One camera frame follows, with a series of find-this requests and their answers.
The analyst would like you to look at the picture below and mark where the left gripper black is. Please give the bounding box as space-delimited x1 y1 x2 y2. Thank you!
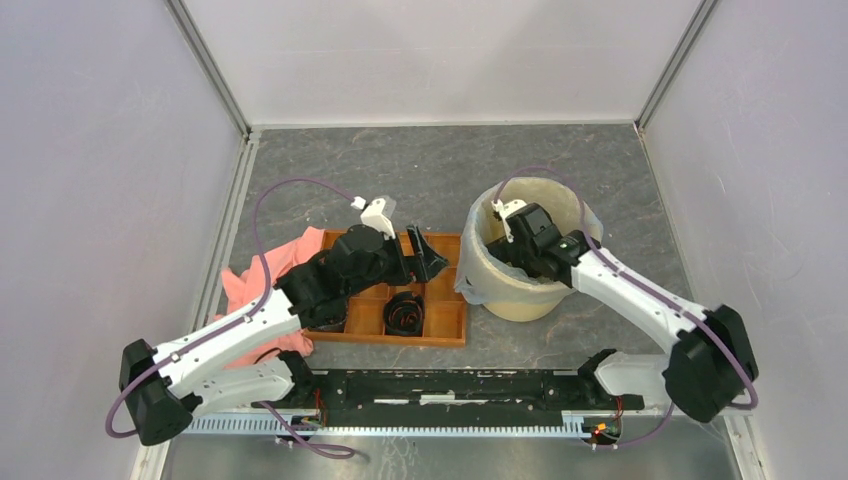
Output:
344 223 448 298

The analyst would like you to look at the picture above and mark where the light blue plastic trash bag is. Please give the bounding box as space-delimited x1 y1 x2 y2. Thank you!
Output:
454 177 582 322

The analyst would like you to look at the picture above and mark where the yellow round trash bin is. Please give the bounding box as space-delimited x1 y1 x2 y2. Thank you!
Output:
454 177 604 322

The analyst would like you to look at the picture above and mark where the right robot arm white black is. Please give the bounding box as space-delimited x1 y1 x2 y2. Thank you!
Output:
487 200 759 423

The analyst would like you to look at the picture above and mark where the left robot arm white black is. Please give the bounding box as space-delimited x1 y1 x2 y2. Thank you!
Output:
116 224 449 446

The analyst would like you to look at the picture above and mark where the black orange rolled belt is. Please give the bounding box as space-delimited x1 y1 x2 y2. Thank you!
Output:
383 291 425 337

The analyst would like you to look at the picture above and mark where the orange compartment tray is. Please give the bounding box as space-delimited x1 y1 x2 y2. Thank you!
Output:
305 232 468 348

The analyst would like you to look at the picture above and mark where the pink cloth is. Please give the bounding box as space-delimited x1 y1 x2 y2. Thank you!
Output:
211 226 326 371

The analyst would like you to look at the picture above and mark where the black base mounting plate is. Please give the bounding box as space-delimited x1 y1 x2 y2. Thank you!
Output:
272 369 645 428

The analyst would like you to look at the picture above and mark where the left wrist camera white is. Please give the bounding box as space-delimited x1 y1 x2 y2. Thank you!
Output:
350 196 397 240

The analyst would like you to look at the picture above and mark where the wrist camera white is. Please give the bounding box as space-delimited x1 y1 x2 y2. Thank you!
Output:
350 196 397 240
491 199 527 243

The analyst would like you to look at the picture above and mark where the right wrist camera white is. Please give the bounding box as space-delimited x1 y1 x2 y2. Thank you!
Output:
491 199 527 243

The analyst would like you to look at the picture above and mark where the aluminium frame rail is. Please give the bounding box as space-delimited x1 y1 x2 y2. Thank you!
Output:
150 369 743 439

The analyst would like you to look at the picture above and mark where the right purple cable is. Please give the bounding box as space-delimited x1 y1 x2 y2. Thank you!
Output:
491 165 761 452

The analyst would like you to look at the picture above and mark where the purple cable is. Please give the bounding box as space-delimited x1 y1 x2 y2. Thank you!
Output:
104 177 359 440
491 165 761 452

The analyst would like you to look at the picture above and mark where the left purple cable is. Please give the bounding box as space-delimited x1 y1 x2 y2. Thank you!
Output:
104 177 359 440

